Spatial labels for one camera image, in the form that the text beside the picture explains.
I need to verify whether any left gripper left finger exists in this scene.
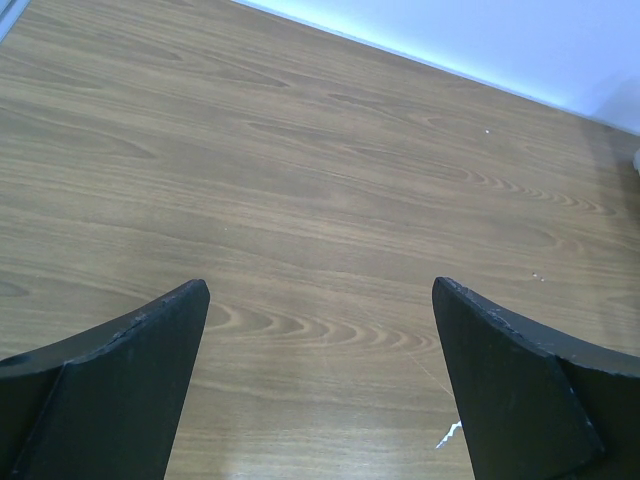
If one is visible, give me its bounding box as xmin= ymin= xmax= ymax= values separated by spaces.
xmin=1 ymin=280 xmax=210 ymax=479

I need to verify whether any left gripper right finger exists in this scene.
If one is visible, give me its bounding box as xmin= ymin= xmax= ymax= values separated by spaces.
xmin=432 ymin=277 xmax=639 ymax=479

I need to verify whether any white scrap on table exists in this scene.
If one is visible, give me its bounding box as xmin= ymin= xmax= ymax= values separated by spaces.
xmin=435 ymin=421 xmax=462 ymax=449

